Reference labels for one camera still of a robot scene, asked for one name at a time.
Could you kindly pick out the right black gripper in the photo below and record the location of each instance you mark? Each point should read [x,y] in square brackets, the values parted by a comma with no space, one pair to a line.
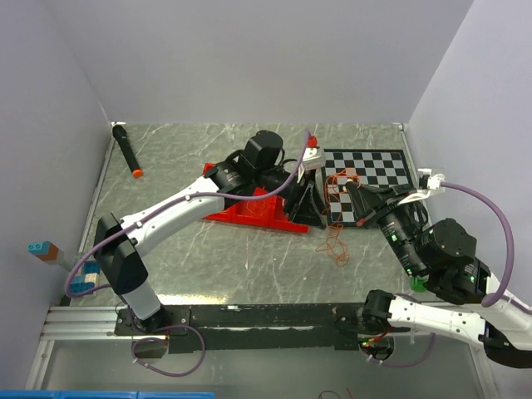
[365,199]

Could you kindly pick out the blue white block stack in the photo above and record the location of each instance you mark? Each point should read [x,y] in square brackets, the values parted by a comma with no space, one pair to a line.
[87,279]

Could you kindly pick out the green small block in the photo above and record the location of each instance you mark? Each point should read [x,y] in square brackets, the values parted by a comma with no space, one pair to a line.
[418,284]

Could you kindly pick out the blue bin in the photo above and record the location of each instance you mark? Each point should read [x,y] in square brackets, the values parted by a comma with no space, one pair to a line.
[73,394]

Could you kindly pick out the blue orange toy block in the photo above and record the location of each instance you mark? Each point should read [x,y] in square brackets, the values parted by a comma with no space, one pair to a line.
[45,251]

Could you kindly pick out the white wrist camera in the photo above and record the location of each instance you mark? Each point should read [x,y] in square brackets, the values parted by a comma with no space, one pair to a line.
[314,157]
[429,184]

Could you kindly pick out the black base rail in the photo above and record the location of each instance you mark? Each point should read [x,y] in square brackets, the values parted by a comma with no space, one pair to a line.
[340,326]

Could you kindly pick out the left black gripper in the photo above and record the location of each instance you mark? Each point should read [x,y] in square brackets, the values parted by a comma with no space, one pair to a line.
[307,210]

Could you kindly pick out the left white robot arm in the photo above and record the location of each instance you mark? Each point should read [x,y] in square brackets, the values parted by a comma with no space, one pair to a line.
[121,244]

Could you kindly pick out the black white chessboard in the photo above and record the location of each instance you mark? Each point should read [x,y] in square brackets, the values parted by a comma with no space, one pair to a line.
[376,168]

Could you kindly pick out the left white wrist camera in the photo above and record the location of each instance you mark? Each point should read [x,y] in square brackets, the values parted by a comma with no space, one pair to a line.
[314,157]

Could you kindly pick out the red three-compartment tray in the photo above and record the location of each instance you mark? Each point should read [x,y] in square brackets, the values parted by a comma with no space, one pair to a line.
[265,213]

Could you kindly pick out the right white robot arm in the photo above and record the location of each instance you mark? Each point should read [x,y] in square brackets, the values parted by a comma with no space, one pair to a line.
[443,256]

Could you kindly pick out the black orange-tipped marker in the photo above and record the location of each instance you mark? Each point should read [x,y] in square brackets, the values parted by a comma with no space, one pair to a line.
[120,135]

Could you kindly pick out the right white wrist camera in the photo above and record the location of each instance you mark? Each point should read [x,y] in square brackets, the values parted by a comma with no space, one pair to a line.
[429,184]

